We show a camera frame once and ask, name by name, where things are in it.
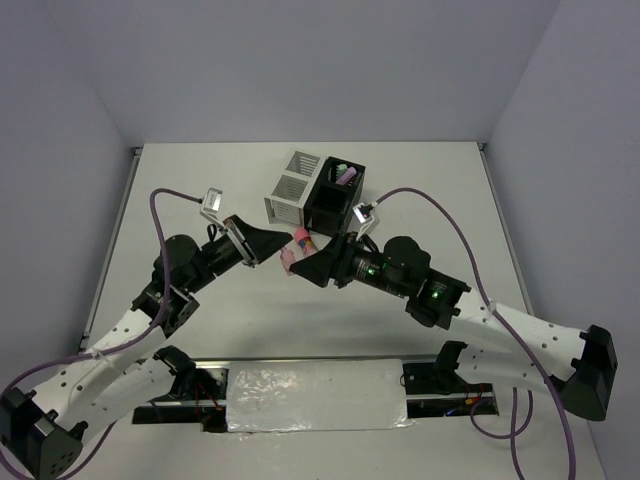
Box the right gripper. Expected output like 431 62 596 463
289 229 409 297

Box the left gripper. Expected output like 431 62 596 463
185 214 292 294

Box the pink highlighter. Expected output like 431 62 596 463
279 248 296 270

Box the purple highlighter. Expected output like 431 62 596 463
336 167 358 185

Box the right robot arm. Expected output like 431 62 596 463
290 233 618 421

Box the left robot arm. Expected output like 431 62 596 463
1 215 292 479

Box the pink-capped marker tube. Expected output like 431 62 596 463
294 227 318 257

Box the white slatted pen holder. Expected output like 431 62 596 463
264 150 325 227

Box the black slatted pen holder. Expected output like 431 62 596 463
303 156 366 237

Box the silver foil sheet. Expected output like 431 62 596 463
226 359 411 433

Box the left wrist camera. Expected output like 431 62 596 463
200 187 223 225

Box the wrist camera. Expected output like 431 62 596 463
352 201 379 240
200 187 223 225

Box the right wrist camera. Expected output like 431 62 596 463
352 201 379 240

